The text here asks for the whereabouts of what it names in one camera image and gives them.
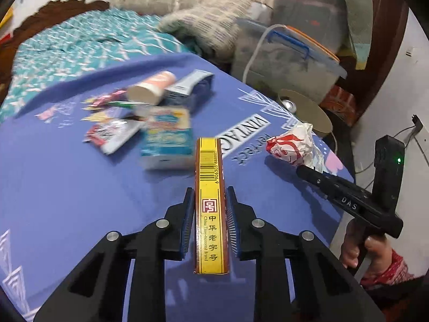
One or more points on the dark blue toothpaste box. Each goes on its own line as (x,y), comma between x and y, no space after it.
(187,87)

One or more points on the red white snack wrapper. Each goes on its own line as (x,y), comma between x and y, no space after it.
(112,132)

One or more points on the person's right forearm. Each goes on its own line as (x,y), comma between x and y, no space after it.
(398,268)

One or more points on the clear storage box teal lid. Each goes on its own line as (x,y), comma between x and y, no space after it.
(308,6)

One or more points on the dark wooden door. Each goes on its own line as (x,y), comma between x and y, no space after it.
(388,40)

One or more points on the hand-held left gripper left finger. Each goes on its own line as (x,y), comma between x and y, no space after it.
(188,223)

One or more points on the green checkered cloth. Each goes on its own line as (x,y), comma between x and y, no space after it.
(355,13)

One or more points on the person's right hand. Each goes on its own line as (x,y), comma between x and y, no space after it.
(378,253)

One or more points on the light blue white carton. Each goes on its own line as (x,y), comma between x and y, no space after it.
(167,137)

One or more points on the red printed bag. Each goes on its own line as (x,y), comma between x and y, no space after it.
(338,104)

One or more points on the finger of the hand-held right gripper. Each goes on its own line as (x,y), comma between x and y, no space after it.
(316,178)

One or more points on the yellow brown carton box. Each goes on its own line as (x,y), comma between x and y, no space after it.
(209,208)

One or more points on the patterned grey pillow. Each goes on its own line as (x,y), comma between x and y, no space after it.
(207,20)

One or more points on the small pink wrapper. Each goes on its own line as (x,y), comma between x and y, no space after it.
(46,113)

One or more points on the pink white paper cup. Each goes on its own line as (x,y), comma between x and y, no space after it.
(152,85)

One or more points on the red yellow snack wrapper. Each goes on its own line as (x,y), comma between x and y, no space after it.
(107,100)

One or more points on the carved wooden headboard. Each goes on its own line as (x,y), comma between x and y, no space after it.
(40,15)

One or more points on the beige trash bin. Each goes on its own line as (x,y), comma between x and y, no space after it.
(311,114)

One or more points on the teal patterned bedspread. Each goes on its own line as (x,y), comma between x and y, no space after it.
(67,43)

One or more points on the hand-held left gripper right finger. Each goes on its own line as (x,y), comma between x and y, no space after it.
(232,223)

